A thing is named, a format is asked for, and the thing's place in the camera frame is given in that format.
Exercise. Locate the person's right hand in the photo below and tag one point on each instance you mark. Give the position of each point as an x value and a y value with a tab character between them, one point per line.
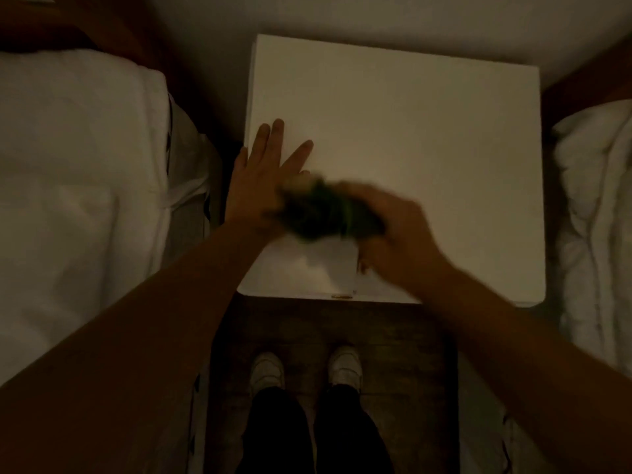
410	246

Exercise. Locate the person's left hand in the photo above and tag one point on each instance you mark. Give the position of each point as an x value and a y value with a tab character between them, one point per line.
257	187

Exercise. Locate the green cloth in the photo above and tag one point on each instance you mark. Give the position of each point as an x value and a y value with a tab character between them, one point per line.
321	212

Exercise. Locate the white nightstand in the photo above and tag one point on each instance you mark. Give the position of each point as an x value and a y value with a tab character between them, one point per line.
419	143

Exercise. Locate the person's right forearm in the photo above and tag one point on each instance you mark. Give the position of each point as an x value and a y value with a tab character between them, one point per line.
533	365

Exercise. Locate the person's left forearm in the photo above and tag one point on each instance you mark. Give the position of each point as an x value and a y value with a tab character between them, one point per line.
123	350

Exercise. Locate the person's left white shoe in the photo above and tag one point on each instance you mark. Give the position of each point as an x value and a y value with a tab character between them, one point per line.
266	370

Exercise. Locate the person's right leg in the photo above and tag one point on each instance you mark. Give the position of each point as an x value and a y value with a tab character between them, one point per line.
350	434

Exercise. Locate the person's leg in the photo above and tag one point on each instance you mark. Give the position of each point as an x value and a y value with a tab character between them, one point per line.
350	434
276	434

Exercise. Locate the person's left leg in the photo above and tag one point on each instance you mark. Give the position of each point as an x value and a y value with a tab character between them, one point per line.
276	434

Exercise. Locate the white quilted bed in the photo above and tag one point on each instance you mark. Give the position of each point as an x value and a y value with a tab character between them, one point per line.
74	167
592	217

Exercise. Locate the curved wooden headboard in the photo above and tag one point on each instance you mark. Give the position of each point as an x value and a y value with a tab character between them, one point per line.
592	78
74	24

